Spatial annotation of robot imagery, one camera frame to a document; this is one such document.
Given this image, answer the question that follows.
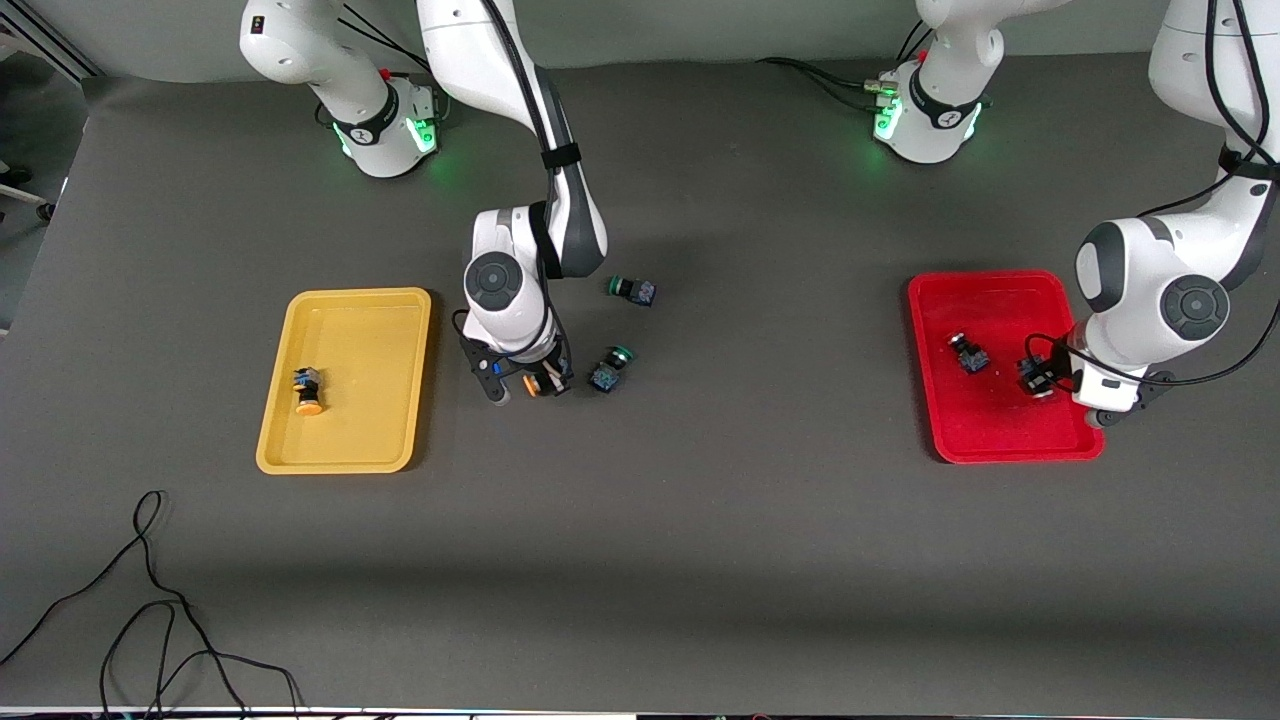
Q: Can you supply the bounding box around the red plastic tray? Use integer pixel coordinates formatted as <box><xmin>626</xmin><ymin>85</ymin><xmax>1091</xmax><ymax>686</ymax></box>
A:
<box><xmin>907</xmin><ymin>269</ymin><xmax>1106</xmax><ymax>465</ymax></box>

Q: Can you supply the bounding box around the yellow plastic tray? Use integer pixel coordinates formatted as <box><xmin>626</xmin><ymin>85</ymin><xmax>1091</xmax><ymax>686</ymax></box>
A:
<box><xmin>255</xmin><ymin>287</ymin><xmax>433</xmax><ymax>475</ymax></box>

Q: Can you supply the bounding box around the dark grey table mat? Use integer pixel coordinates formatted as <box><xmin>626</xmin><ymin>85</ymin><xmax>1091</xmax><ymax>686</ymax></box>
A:
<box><xmin>0</xmin><ymin>40</ymin><xmax>1280</xmax><ymax>717</ymax></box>

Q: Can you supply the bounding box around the chair leg with caster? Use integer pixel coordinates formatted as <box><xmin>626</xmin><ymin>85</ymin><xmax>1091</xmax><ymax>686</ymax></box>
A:
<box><xmin>0</xmin><ymin>160</ymin><xmax>53</xmax><ymax>223</ymax></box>

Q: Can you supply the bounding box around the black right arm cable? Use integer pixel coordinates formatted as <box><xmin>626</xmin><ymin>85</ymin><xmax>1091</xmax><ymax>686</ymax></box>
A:
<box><xmin>455</xmin><ymin>0</ymin><xmax>583</xmax><ymax>379</ymax></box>

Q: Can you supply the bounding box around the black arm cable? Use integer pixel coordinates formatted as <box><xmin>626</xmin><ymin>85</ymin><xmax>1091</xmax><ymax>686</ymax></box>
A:
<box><xmin>1025</xmin><ymin>0</ymin><xmax>1280</xmax><ymax>393</ymax></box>
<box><xmin>455</xmin><ymin>0</ymin><xmax>583</xmax><ymax>379</ymax></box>

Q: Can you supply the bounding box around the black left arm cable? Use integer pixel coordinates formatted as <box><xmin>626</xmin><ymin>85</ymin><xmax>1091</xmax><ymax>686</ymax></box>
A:
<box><xmin>1025</xmin><ymin>0</ymin><xmax>1280</xmax><ymax>393</ymax></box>

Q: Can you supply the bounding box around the black right base cable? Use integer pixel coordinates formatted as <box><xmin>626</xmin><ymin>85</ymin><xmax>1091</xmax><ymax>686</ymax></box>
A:
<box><xmin>340</xmin><ymin>5</ymin><xmax>457</xmax><ymax>126</ymax></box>

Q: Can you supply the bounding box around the black base cable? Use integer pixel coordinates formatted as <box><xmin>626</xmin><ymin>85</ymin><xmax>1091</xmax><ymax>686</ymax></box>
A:
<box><xmin>340</xmin><ymin>5</ymin><xmax>457</xmax><ymax>126</ymax></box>
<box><xmin>897</xmin><ymin>20</ymin><xmax>937</xmax><ymax>67</ymax></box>
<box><xmin>755</xmin><ymin>57</ymin><xmax>889</xmax><ymax>111</ymax></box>

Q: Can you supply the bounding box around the black left base cable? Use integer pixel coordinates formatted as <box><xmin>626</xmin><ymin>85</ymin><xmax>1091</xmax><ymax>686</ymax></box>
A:
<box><xmin>897</xmin><ymin>20</ymin><xmax>937</xmax><ymax>67</ymax></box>
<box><xmin>755</xmin><ymin>57</ymin><xmax>889</xmax><ymax>111</ymax></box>

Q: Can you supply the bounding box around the thin black loose cable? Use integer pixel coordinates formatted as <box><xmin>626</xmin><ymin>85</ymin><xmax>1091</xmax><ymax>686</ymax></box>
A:
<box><xmin>0</xmin><ymin>490</ymin><xmax>301</xmax><ymax>717</ymax></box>

